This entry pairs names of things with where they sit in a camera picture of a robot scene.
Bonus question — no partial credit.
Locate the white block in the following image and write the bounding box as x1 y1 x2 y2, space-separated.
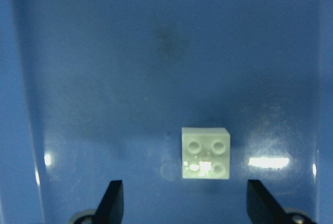
182 127 230 180

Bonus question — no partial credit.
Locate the blue plastic tray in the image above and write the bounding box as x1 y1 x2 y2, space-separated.
1 0 332 223

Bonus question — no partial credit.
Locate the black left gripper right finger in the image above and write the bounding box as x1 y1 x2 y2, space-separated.
246 179 287 223

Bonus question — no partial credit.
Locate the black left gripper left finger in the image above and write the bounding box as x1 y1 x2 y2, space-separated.
95 180 124 224

